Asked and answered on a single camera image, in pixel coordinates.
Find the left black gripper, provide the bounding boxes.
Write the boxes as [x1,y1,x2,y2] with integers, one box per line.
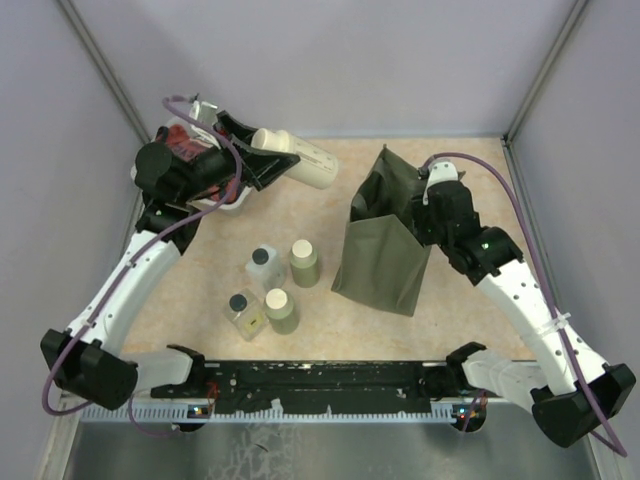
[177,110,301,203]

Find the cream white bottle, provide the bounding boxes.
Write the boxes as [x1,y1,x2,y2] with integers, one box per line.
[251,128,339,189]

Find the olive green canvas bag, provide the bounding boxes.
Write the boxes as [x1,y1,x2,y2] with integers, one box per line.
[332,147,430,317]

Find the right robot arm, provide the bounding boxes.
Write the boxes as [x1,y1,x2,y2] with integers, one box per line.
[413,180,636,448]

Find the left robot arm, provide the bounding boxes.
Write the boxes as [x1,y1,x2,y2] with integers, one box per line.
[40,114,301,416]

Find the red printed t-shirt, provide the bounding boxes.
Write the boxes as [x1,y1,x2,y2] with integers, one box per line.
[155,123,228,204]

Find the white plastic basket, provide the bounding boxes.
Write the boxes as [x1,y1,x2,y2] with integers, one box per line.
[131,116,251,211]

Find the green bottle white cap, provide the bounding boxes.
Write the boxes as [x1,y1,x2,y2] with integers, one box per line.
[264,288,300,335]
[289,239,320,288]

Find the square clear bottle black cap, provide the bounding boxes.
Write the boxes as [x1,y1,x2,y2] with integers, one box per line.
[224,289,268,342]

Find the front green bottle white cap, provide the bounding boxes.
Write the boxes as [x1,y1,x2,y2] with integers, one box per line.
[264,288,300,335]

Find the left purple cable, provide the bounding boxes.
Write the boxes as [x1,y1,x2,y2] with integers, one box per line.
[41,94,246,441]

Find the purple cable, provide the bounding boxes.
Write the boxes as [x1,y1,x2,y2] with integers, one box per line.
[41,94,246,441]
[429,152,629,459]

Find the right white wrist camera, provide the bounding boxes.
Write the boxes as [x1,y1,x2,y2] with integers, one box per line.
[420,158,463,205]

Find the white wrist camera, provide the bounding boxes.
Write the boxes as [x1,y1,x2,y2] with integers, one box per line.
[189,100,218,127]
[420,158,463,205]

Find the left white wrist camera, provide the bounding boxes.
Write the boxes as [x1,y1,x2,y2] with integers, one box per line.
[189,100,218,127]

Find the white slotted cable duct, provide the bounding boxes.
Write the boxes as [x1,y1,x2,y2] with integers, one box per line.
[79,402,481,425]

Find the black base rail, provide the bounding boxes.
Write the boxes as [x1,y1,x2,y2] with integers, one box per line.
[151,360,476,414]

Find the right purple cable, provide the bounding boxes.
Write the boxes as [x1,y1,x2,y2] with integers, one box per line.
[429,152,629,459]

